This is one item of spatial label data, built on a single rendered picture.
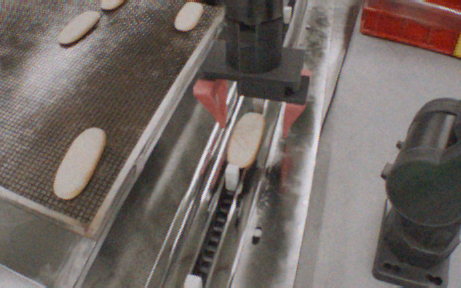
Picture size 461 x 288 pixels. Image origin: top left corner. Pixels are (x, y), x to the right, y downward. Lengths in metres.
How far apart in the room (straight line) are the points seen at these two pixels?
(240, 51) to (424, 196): 0.21
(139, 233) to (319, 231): 0.20
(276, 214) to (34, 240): 0.24
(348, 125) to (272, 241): 0.25
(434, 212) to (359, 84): 0.36
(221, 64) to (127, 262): 0.23
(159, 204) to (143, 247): 0.06
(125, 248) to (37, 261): 0.11
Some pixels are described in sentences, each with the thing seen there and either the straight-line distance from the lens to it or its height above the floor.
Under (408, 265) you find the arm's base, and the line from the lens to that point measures 0.44.
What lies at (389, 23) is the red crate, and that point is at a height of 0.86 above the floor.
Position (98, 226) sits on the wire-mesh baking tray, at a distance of 0.37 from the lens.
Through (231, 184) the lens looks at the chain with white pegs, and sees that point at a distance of 0.45.
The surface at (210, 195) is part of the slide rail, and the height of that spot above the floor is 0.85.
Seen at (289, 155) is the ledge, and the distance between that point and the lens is 0.46.
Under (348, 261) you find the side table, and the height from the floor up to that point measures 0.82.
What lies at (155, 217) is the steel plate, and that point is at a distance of 0.46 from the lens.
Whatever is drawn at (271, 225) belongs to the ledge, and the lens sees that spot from 0.40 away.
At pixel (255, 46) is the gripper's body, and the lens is 0.37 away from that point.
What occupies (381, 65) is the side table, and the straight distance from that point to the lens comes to 0.74.
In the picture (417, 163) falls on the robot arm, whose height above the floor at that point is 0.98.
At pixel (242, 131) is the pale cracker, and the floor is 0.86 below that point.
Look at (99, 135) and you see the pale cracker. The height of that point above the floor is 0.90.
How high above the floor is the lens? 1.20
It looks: 45 degrees down
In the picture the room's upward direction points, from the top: straight up
